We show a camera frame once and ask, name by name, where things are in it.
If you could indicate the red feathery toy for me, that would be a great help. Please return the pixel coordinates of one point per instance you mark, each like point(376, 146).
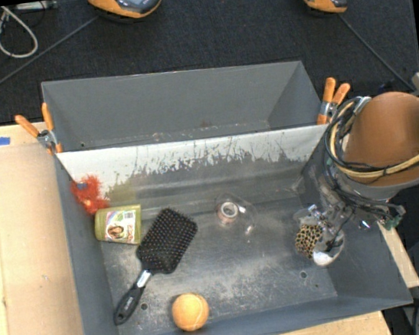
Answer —
point(89, 195)

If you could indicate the black paddle hairbrush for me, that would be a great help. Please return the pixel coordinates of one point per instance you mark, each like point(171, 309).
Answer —
point(166, 242)

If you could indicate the orange ball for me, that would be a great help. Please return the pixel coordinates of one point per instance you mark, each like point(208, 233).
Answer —
point(190, 312)

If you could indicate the leopard print shoe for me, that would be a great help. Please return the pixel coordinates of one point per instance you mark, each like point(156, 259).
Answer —
point(308, 242)

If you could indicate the pale wood flat board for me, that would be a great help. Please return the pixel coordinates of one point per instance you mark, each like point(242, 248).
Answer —
point(32, 257)

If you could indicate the grey metal bin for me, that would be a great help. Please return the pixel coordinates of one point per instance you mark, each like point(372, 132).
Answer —
point(222, 261)

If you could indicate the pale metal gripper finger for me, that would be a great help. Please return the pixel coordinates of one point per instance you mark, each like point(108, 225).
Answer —
point(310, 213)
point(333, 237)

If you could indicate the green jar with label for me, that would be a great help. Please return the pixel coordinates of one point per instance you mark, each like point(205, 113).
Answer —
point(119, 226)

